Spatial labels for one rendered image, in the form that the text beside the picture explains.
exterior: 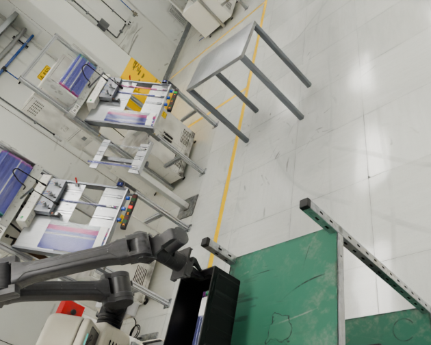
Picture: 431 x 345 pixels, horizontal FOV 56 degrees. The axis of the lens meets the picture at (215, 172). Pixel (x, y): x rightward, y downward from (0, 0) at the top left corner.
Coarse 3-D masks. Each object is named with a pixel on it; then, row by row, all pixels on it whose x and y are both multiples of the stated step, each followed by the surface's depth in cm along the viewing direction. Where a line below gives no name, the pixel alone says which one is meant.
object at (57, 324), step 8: (48, 320) 126; (56, 320) 125; (64, 320) 125; (72, 320) 125; (80, 320) 125; (88, 320) 125; (48, 328) 124; (56, 328) 124; (64, 328) 124; (72, 328) 123; (80, 328) 124; (88, 328) 125; (96, 328) 131; (40, 336) 123; (48, 336) 122; (56, 336) 122; (64, 336) 122; (72, 336) 122; (80, 336) 122; (88, 336) 126; (96, 336) 132; (40, 344) 121; (48, 344) 121; (56, 344) 120; (64, 344) 120; (72, 344) 121; (80, 344) 121; (88, 344) 126
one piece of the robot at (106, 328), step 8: (104, 320) 138; (112, 320) 139; (120, 320) 141; (104, 328) 135; (112, 328) 137; (104, 336) 133; (112, 336) 136; (120, 336) 138; (128, 336) 141; (96, 344) 131; (104, 344) 132; (112, 344) 135; (120, 344) 137; (128, 344) 140
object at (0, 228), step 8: (8, 144) 335; (0, 152) 344; (16, 152) 338; (32, 160) 344; (128, 184) 352; (8, 208) 316; (152, 216) 381; (160, 216) 374; (0, 224) 311; (0, 232) 309; (104, 272) 308; (168, 304) 335
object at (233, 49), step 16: (240, 32) 346; (224, 48) 352; (240, 48) 323; (272, 48) 350; (208, 64) 359; (224, 64) 328; (288, 64) 360; (192, 80) 366; (224, 80) 397; (304, 80) 368; (192, 96) 367; (240, 96) 408; (256, 112) 420
